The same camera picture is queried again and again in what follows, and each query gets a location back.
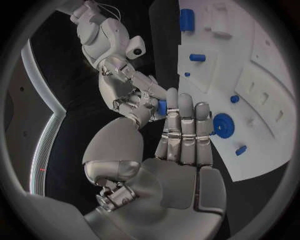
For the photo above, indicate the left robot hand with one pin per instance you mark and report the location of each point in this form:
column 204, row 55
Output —
column 173, row 187

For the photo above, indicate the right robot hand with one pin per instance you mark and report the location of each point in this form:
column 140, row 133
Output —
column 117, row 93

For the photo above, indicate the blue block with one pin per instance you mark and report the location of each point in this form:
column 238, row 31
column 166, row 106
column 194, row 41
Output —
column 162, row 107

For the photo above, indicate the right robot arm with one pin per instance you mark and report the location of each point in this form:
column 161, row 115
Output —
column 112, row 31

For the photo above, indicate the white task board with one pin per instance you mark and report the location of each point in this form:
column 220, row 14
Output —
column 234, row 56

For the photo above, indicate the small blue peg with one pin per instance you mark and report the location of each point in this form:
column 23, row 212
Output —
column 187, row 74

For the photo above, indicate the blue gear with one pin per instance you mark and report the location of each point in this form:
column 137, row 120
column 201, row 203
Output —
column 226, row 129

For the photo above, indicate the short blue cylinder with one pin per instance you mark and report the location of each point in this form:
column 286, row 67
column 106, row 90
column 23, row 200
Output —
column 197, row 57

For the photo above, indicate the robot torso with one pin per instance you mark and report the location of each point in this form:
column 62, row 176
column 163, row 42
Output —
column 25, row 116

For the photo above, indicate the large blue cylinder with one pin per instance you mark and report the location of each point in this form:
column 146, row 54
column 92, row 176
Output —
column 187, row 20

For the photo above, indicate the blue plug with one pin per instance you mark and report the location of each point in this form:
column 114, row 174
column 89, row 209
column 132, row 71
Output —
column 234, row 99

